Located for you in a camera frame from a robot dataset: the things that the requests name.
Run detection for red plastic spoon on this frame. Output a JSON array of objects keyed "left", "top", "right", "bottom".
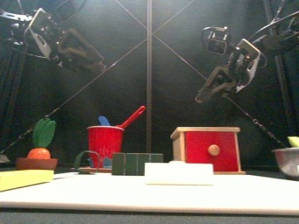
[{"left": 116, "top": 105, "right": 147, "bottom": 130}]

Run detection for white toy rice block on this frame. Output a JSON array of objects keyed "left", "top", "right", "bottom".
[{"left": 144, "top": 160, "right": 216, "bottom": 186}]

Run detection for yellow toy egg block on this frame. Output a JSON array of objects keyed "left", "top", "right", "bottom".
[{"left": 0, "top": 169, "right": 55, "bottom": 193}]

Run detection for yellow-green toy food piece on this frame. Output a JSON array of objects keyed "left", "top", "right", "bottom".
[{"left": 286, "top": 136, "right": 299, "bottom": 149}]

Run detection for white cutting board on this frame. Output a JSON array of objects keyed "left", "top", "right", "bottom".
[{"left": 0, "top": 171, "right": 299, "bottom": 217}]

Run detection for blue plastic utensil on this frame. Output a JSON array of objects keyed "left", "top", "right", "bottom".
[{"left": 97, "top": 115, "right": 112, "bottom": 127}]

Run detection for wooden box red drawer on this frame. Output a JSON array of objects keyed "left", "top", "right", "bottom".
[{"left": 169, "top": 126, "right": 247, "bottom": 176}]

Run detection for brown toy flower pot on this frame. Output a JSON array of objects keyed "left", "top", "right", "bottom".
[{"left": 15, "top": 157, "right": 60, "bottom": 172}]

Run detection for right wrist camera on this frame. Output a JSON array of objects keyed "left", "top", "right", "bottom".
[{"left": 200, "top": 25, "right": 231, "bottom": 57}]

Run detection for metal bowl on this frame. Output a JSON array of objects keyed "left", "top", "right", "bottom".
[{"left": 271, "top": 147, "right": 299, "bottom": 180}]

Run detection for orange toy carrot green leaves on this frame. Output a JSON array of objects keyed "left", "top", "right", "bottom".
[{"left": 27, "top": 117, "right": 57, "bottom": 160}]

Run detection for clear tray with coloured parts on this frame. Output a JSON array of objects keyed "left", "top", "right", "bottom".
[{"left": 71, "top": 165, "right": 115, "bottom": 174}]

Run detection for red plastic cup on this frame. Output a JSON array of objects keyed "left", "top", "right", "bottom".
[{"left": 87, "top": 125, "right": 125, "bottom": 170}]

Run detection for vertical metal frame pole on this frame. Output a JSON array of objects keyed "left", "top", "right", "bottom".
[{"left": 144, "top": 0, "right": 155, "bottom": 153}]

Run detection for dark green seaweed band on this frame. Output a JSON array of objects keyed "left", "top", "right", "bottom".
[{"left": 72, "top": 150, "right": 104, "bottom": 174}]

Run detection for dark green toy block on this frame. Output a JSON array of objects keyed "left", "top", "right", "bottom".
[
  {"left": 136, "top": 152, "right": 164, "bottom": 176},
  {"left": 125, "top": 152, "right": 139, "bottom": 176},
  {"left": 111, "top": 152, "right": 127, "bottom": 176}
]

